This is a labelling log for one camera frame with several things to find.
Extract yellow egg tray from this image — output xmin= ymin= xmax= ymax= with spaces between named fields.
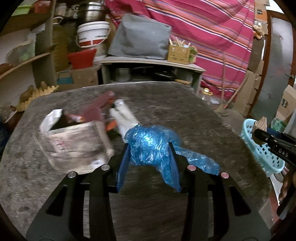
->
xmin=16 ymin=85 xmax=59 ymax=112

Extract bundle of wooden sticks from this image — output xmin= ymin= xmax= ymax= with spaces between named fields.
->
xmin=169 ymin=37 xmax=192 ymax=48

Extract clear plastic container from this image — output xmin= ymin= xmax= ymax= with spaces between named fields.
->
xmin=7 ymin=39 xmax=36 ymax=63

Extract stacked cardboard boxes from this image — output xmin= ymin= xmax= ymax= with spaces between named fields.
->
xmin=236 ymin=59 xmax=264 ymax=116

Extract brown cardboard piece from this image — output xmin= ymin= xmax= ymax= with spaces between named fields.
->
xmin=253 ymin=116 xmax=267 ymax=132

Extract black pan wooden handle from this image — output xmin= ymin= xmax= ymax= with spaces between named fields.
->
xmin=154 ymin=70 xmax=192 ymax=85

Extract yellow oil bottle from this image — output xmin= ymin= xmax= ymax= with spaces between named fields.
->
xmin=52 ymin=16 xmax=70 ymax=72

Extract wooden stick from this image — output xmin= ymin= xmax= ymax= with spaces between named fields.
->
xmin=224 ymin=76 xmax=249 ymax=109

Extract low grey cabinet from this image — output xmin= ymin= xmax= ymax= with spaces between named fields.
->
xmin=98 ymin=56 xmax=206 ymax=94

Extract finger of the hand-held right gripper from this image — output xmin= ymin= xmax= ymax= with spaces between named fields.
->
xmin=254 ymin=128 xmax=281 ymax=149

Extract light blue plastic basket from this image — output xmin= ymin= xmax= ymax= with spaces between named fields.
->
xmin=240 ymin=119 xmax=285 ymax=177

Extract grey cloth cover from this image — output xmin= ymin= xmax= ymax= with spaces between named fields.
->
xmin=108 ymin=13 xmax=172 ymax=60

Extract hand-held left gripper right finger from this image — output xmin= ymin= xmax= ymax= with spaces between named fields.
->
xmin=168 ymin=142 xmax=271 ymax=241

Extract wooden shelf unit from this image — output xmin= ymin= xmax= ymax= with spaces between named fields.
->
xmin=0 ymin=0 xmax=57 ymax=109

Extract white plastic bucket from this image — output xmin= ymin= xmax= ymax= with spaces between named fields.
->
xmin=76 ymin=21 xmax=111 ymax=48

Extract person's right hand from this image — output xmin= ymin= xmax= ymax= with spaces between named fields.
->
xmin=279 ymin=173 xmax=296 ymax=208

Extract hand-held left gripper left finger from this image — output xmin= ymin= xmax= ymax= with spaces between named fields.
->
xmin=26 ymin=144 xmax=131 ymax=241

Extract metal pot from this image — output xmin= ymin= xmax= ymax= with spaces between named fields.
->
xmin=77 ymin=2 xmax=109 ymax=26

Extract yellow slatted box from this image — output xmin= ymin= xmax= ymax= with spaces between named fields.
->
xmin=168 ymin=43 xmax=191 ymax=65

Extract white wrapper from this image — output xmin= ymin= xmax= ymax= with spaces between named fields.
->
xmin=109 ymin=99 xmax=141 ymax=137

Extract steel pot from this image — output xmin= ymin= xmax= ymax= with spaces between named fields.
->
xmin=114 ymin=67 xmax=132 ymax=82

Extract grey metal door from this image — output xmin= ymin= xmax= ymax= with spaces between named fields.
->
xmin=253 ymin=9 xmax=296 ymax=118

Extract red plastic basket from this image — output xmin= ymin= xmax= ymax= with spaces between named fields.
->
xmin=68 ymin=49 xmax=97 ymax=69

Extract red striped cloth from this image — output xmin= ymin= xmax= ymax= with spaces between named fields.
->
xmin=105 ymin=0 xmax=257 ymax=102

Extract broom stick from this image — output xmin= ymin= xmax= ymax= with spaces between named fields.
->
xmin=215 ymin=52 xmax=228 ymax=116

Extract cardboard box blue label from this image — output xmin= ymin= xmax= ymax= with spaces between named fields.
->
xmin=57 ymin=66 xmax=101 ymax=87

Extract blue plastic bag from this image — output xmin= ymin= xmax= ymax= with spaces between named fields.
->
xmin=124 ymin=125 xmax=220 ymax=193

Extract maroon box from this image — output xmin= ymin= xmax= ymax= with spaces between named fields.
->
xmin=81 ymin=91 xmax=115 ymax=122

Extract sweet potato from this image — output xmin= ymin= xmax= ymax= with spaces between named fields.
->
xmin=0 ymin=63 xmax=14 ymax=75

